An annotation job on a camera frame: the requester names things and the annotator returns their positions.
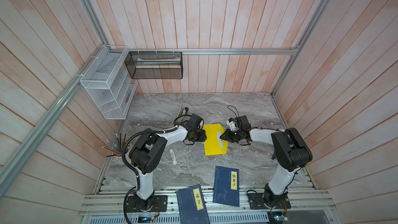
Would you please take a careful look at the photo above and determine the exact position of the yellow envelope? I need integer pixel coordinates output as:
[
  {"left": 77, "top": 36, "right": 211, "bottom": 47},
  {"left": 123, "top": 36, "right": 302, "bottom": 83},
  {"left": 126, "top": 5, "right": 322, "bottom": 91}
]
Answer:
[{"left": 203, "top": 124, "right": 228, "bottom": 156}]

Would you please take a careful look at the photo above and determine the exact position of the red white letter card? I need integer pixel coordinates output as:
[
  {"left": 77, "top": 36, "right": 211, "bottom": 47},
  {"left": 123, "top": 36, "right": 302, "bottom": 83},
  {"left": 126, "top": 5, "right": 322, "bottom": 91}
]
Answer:
[{"left": 218, "top": 139, "right": 223, "bottom": 150}]

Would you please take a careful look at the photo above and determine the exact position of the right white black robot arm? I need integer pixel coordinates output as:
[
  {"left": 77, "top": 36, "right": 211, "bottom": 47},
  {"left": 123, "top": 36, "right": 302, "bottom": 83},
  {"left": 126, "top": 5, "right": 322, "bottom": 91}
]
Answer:
[{"left": 220, "top": 116, "right": 313, "bottom": 208}]

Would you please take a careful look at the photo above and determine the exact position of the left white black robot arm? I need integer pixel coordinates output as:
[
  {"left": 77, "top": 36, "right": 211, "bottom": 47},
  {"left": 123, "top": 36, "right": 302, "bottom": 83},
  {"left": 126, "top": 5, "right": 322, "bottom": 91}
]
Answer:
[{"left": 122, "top": 114, "right": 207, "bottom": 212}]

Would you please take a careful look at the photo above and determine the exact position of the blue book on table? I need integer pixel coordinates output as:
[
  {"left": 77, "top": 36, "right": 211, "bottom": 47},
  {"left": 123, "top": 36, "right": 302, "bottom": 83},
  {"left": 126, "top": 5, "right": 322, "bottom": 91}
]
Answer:
[{"left": 213, "top": 166, "right": 239, "bottom": 207}]

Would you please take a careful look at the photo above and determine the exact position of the pen holder with pencils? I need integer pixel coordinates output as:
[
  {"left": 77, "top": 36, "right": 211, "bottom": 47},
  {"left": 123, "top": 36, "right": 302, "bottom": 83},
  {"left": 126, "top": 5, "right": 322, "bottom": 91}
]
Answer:
[{"left": 102, "top": 133, "right": 125, "bottom": 159}]

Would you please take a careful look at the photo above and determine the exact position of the black mesh basket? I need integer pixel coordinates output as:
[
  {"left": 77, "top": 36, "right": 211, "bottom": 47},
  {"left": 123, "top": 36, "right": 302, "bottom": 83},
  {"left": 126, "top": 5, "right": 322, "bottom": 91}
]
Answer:
[{"left": 124, "top": 51, "right": 183, "bottom": 79}]

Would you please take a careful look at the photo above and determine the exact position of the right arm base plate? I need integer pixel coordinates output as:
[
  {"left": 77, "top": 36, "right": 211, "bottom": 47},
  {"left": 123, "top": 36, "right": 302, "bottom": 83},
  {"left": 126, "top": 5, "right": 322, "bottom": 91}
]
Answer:
[{"left": 246, "top": 190, "right": 291, "bottom": 209}]

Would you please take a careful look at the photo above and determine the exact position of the blue book on rail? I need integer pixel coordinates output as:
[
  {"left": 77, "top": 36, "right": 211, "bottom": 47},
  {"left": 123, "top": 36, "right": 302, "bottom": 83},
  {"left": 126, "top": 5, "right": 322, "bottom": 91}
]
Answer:
[{"left": 176, "top": 185, "right": 210, "bottom": 224}]

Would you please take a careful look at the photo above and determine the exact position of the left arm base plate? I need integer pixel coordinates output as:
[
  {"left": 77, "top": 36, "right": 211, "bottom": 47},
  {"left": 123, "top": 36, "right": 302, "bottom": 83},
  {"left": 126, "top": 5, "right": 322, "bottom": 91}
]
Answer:
[{"left": 123, "top": 194, "right": 168, "bottom": 213}]

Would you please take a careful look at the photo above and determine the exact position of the aluminium frame rail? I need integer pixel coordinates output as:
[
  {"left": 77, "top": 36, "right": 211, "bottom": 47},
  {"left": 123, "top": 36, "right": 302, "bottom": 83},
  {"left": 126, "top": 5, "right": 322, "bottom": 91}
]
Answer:
[{"left": 110, "top": 46, "right": 298, "bottom": 56}]

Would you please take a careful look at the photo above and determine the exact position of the white wire mesh shelf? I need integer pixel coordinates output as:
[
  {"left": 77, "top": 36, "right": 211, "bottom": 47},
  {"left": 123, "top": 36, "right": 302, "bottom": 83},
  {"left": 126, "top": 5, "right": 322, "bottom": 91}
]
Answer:
[{"left": 80, "top": 45, "right": 137, "bottom": 120}]

